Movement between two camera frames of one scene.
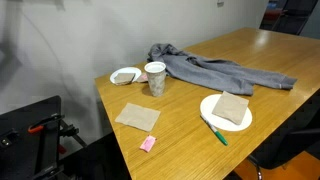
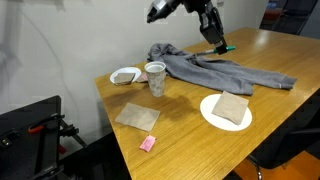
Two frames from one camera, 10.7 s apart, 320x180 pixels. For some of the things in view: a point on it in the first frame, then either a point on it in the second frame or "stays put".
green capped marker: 217,133 -> 215,51
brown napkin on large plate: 231,106 stays put
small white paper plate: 125,70 stays put
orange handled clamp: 39,125 stays put
